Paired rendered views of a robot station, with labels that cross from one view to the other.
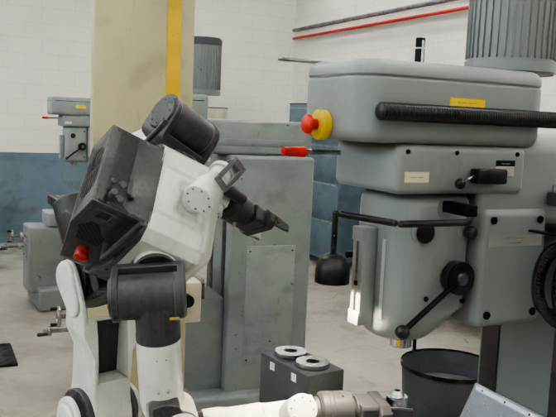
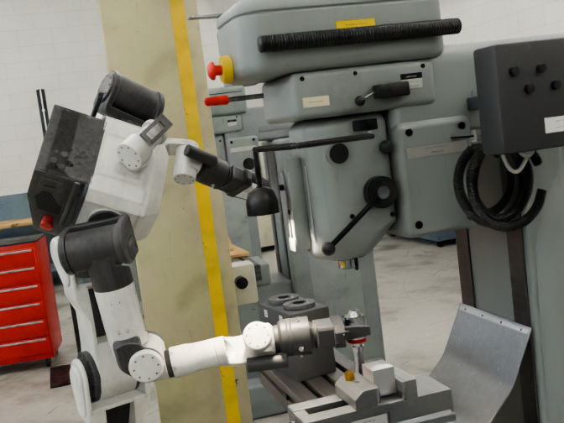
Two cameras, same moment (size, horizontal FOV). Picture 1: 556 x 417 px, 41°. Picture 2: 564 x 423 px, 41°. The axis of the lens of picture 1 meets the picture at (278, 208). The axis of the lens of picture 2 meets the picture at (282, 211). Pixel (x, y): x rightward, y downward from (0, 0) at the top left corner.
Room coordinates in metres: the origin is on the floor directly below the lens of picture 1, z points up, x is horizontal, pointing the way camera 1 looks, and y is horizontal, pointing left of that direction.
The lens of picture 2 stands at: (-0.14, -0.44, 1.62)
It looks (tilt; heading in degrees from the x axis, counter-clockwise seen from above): 6 degrees down; 10
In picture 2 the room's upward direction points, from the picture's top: 7 degrees counter-clockwise
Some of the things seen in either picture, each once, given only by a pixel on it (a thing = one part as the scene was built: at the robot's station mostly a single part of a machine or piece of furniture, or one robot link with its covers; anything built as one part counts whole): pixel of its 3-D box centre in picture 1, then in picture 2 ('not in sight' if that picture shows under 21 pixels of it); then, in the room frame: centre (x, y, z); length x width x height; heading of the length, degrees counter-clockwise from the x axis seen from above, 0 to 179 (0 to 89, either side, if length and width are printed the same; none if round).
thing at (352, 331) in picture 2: (400, 414); (357, 332); (1.57, -0.29, 1.13); 0.06 x 0.02 x 0.03; 102
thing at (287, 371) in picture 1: (299, 391); (295, 333); (1.94, -0.08, 1.04); 0.22 x 0.12 x 0.20; 35
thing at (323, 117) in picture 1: (320, 124); (225, 70); (1.50, -0.08, 1.76); 0.06 x 0.02 x 0.06; 26
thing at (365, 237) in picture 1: (362, 275); (295, 204); (1.55, -0.19, 1.44); 0.04 x 0.04 x 0.21; 26
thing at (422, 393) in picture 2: not in sight; (369, 403); (1.49, -0.31, 0.99); 0.35 x 0.15 x 0.11; 116
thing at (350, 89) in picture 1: (422, 105); (327, 36); (1.61, -0.30, 1.81); 0.47 x 0.26 x 0.16; 116
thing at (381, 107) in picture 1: (473, 116); (362, 34); (1.48, -0.38, 1.79); 0.45 x 0.04 x 0.04; 116
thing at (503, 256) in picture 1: (476, 257); (415, 174); (1.68, -0.46, 1.47); 0.24 x 0.19 x 0.26; 26
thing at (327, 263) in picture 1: (332, 267); (261, 200); (1.51, -0.12, 1.47); 0.07 x 0.07 x 0.06
